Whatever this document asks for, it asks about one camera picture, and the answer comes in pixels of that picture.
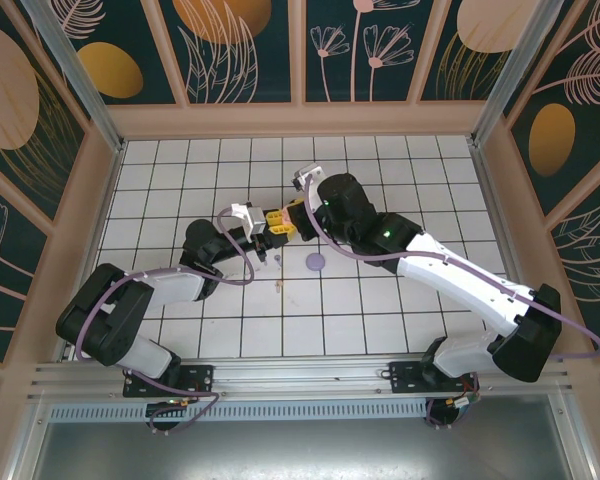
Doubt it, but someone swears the aluminium frame rail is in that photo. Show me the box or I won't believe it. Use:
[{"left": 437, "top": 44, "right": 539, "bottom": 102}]
[{"left": 27, "top": 353, "right": 576, "bottom": 404}]

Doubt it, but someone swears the slotted grey cable duct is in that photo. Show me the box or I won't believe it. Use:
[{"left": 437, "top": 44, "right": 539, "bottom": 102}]
[{"left": 47, "top": 402, "right": 434, "bottom": 425}]

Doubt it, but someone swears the small electronics board with wires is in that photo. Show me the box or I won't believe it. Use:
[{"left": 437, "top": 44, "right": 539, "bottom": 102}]
[
  {"left": 144, "top": 397, "right": 204, "bottom": 435},
  {"left": 424, "top": 392, "right": 484, "bottom": 431}
]

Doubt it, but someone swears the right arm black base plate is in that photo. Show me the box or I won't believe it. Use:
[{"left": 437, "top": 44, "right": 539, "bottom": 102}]
[{"left": 388, "top": 359, "right": 483, "bottom": 396}]

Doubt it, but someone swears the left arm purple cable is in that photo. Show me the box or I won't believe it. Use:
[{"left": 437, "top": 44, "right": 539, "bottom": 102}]
[{"left": 74, "top": 207, "right": 256, "bottom": 436}]

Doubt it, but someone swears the aluminium side rail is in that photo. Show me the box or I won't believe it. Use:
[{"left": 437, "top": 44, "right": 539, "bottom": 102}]
[
  {"left": 69, "top": 139, "right": 127, "bottom": 311},
  {"left": 467, "top": 137, "right": 531, "bottom": 291}
]

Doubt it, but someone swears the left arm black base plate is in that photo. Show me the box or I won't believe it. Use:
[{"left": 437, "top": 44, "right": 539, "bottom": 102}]
[{"left": 122, "top": 363, "right": 216, "bottom": 399}]

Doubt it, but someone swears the aluminium corner post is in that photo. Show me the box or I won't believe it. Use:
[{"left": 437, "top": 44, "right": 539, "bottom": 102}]
[
  {"left": 18, "top": 0, "right": 127, "bottom": 154},
  {"left": 471, "top": 0, "right": 581, "bottom": 147}
]

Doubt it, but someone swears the grey metal panel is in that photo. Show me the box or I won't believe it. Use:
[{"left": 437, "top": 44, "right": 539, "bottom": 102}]
[{"left": 9, "top": 394, "right": 596, "bottom": 480}]

